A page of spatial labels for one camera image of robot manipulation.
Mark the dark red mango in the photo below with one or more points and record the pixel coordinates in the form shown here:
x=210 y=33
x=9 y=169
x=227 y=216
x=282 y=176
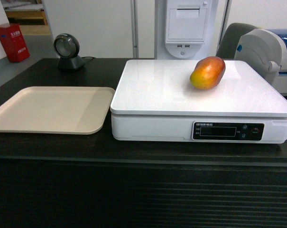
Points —
x=208 y=73

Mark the white checkout scale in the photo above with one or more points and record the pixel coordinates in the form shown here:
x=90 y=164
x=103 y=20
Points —
x=155 y=101

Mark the black checkout counter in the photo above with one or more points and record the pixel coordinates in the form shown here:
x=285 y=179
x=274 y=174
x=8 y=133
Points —
x=97 y=181

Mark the white receipt printer terminal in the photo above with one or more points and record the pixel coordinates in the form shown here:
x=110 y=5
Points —
x=188 y=29

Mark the black round barcode scanner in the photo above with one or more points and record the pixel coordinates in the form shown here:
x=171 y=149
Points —
x=67 y=47

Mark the beige plastic tray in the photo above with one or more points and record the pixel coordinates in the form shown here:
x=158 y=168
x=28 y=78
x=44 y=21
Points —
x=56 y=109

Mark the white blue label printer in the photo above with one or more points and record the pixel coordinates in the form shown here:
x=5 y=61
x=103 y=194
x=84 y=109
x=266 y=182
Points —
x=265 y=50

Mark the red fire extinguisher box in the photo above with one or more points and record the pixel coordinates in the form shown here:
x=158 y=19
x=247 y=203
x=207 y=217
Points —
x=13 y=43

